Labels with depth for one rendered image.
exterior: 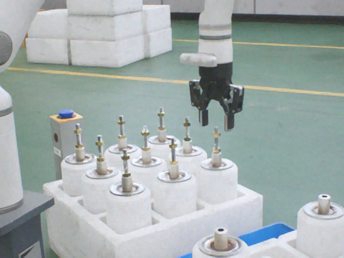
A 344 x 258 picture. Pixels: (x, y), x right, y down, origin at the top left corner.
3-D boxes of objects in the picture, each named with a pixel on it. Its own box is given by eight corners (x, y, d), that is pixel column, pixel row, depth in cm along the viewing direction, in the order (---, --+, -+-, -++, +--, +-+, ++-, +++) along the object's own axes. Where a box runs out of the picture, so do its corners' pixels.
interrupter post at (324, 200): (323, 216, 104) (324, 200, 103) (314, 211, 106) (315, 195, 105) (332, 213, 105) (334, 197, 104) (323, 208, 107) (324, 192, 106)
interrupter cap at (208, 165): (212, 174, 126) (212, 171, 126) (194, 164, 132) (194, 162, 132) (239, 167, 130) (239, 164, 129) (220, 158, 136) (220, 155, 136)
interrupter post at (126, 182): (127, 193, 117) (126, 178, 116) (119, 191, 119) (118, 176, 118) (135, 189, 119) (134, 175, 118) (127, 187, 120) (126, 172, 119)
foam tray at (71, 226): (120, 321, 116) (114, 243, 111) (49, 247, 147) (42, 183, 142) (261, 263, 136) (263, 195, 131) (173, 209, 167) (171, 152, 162)
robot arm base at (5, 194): (-2, 218, 95) (-15, 122, 90) (-40, 209, 99) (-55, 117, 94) (34, 198, 103) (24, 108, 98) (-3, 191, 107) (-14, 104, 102)
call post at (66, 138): (69, 230, 156) (59, 123, 147) (59, 221, 162) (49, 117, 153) (92, 223, 160) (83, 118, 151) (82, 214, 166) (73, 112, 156)
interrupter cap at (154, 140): (165, 135, 155) (165, 132, 155) (181, 142, 149) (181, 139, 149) (142, 140, 151) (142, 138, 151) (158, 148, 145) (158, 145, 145)
